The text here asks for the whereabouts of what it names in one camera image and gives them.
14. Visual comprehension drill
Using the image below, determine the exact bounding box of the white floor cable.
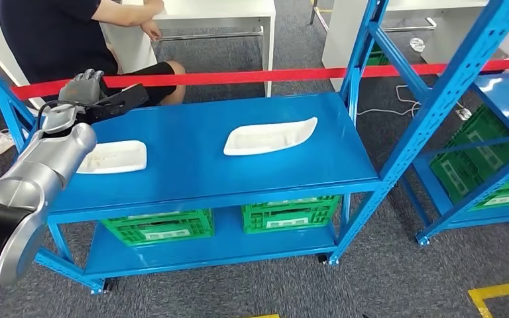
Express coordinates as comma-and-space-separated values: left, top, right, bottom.
357, 84, 462, 119

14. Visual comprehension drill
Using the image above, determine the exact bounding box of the red barrier tape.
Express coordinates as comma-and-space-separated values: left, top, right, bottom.
0, 58, 509, 109

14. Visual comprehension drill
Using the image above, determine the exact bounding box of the wide white plastic shell part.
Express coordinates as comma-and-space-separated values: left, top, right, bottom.
76, 140, 148, 175

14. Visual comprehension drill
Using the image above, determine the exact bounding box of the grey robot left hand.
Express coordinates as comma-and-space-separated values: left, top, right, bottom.
58, 68, 106, 106

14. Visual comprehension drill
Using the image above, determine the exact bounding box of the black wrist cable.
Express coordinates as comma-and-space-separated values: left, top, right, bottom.
36, 99, 106, 133

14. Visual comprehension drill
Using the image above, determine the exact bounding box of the long white plastic shell part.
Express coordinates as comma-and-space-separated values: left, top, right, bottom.
223, 117, 319, 156

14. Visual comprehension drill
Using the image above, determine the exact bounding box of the blue metal shelf rack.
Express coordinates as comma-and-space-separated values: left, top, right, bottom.
401, 13, 509, 248
0, 0, 509, 295

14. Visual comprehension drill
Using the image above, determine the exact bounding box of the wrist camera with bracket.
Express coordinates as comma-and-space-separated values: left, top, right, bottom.
83, 83, 150, 125

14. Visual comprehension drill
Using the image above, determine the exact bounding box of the white table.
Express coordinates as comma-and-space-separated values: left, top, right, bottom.
99, 0, 277, 98
321, 0, 489, 92

